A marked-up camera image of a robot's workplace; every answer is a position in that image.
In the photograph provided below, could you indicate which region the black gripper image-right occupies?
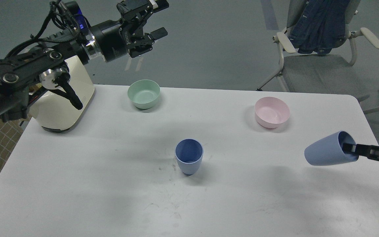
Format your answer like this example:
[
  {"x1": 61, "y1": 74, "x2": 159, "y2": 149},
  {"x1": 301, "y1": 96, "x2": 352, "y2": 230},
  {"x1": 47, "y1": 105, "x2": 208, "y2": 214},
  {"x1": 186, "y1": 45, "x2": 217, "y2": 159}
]
[{"x1": 342, "y1": 144, "x2": 379, "y2": 161}]

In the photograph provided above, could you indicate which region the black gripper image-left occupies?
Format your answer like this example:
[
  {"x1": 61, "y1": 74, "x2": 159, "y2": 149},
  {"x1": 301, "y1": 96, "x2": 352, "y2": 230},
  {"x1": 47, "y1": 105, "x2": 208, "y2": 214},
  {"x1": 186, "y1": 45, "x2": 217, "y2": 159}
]
[{"x1": 89, "y1": 0, "x2": 169, "y2": 62}]

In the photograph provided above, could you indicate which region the blue cup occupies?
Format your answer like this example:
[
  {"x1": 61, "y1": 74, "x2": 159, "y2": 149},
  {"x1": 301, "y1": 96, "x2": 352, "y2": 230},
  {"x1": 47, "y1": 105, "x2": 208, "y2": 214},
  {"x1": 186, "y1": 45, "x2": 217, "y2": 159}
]
[
  {"x1": 175, "y1": 139, "x2": 204, "y2": 175},
  {"x1": 304, "y1": 131, "x2": 359, "y2": 166}
]

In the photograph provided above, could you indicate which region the green bowl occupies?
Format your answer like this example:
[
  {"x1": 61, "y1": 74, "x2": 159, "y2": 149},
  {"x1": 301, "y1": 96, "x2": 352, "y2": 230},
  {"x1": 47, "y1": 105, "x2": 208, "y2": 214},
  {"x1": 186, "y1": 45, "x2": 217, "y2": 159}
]
[{"x1": 127, "y1": 79, "x2": 161, "y2": 110}]

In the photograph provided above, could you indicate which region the grey office chair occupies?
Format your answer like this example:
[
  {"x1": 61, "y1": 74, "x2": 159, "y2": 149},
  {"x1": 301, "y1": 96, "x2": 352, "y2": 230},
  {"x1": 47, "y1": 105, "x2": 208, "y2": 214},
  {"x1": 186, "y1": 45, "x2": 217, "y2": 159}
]
[{"x1": 257, "y1": 0, "x2": 379, "y2": 102}]

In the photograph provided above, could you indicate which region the pink bowl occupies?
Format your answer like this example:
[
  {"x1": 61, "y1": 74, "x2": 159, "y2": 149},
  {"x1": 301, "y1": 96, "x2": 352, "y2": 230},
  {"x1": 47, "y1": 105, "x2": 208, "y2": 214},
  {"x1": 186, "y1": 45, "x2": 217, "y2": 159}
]
[{"x1": 254, "y1": 96, "x2": 291, "y2": 129}]

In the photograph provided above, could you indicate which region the blue denim jacket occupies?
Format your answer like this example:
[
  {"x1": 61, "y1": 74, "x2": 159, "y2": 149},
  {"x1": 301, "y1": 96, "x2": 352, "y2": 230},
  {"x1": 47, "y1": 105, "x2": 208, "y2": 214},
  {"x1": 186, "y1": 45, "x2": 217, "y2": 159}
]
[{"x1": 288, "y1": 0, "x2": 350, "y2": 55}]

